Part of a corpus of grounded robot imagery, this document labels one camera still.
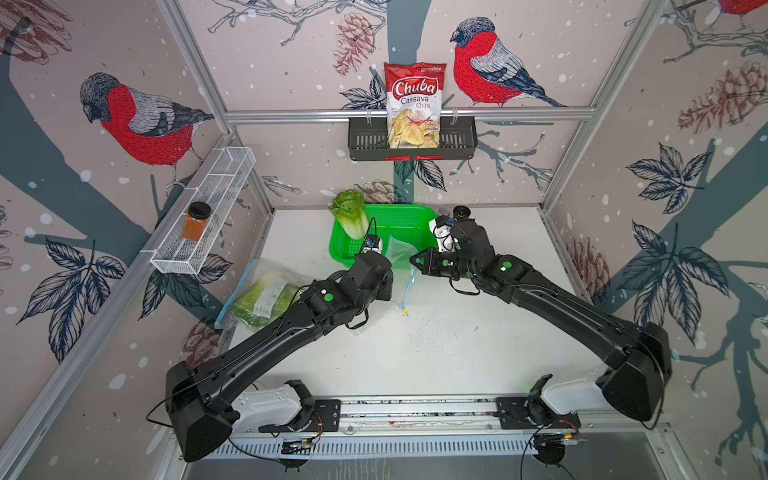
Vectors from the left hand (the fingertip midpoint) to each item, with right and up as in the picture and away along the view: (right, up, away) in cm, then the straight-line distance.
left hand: (390, 268), depth 74 cm
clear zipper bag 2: (+3, +2, +9) cm, 10 cm away
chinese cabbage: (-15, +18, +25) cm, 34 cm away
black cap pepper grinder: (+25, +16, +30) cm, 42 cm away
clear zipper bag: (-48, -17, +12) cm, 53 cm away
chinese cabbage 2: (-36, -9, +10) cm, 39 cm away
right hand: (+5, +2, 0) cm, 5 cm away
